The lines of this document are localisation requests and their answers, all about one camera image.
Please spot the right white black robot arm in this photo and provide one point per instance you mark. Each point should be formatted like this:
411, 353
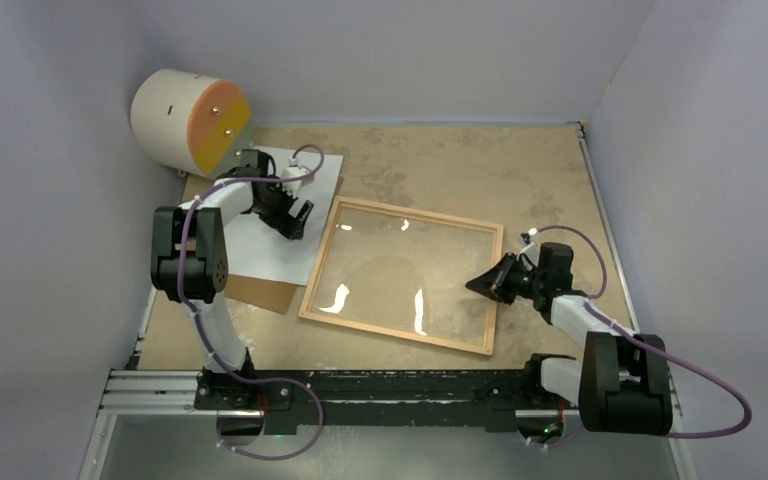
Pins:
616, 371

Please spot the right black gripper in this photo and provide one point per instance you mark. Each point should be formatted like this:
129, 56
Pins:
494, 282

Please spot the white cylindrical drum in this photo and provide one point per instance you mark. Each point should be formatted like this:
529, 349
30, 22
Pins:
192, 123

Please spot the wooden picture frame with glass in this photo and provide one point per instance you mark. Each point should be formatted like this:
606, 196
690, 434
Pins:
314, 278

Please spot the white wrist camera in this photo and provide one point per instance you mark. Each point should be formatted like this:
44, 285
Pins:
295, 176
529, 241

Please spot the clear glass pane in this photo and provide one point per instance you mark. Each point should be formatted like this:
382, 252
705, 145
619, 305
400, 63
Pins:
410, 275

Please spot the glossy printed photo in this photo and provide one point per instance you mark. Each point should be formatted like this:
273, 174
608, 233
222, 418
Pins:
258, 251

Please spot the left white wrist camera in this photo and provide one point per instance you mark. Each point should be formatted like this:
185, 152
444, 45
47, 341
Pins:
295, 176

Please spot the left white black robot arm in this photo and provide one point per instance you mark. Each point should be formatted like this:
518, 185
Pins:
189, 263

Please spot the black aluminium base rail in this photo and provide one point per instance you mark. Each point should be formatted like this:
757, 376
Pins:
533, 399

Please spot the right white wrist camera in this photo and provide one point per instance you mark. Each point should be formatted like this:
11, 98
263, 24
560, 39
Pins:
529, 241

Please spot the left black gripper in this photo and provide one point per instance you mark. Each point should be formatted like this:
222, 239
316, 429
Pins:
285, 223

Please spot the brown cardboard backing board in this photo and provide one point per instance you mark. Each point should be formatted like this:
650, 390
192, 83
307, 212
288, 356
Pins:
271, 295

